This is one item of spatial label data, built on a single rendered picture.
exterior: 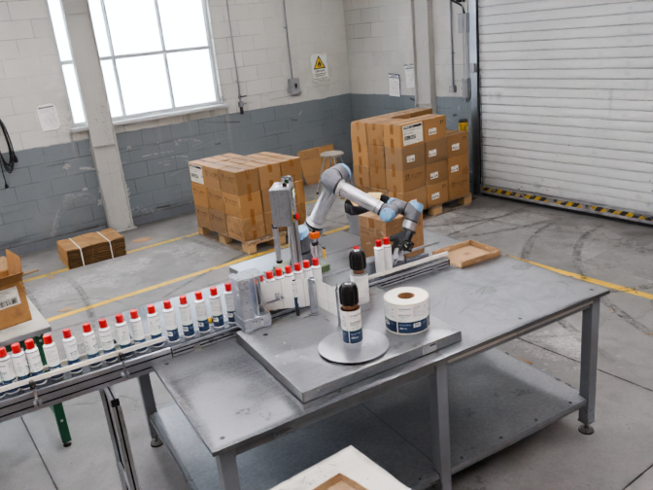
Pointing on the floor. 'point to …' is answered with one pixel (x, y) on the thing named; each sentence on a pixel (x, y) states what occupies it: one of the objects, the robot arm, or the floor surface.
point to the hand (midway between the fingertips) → (393, 262)
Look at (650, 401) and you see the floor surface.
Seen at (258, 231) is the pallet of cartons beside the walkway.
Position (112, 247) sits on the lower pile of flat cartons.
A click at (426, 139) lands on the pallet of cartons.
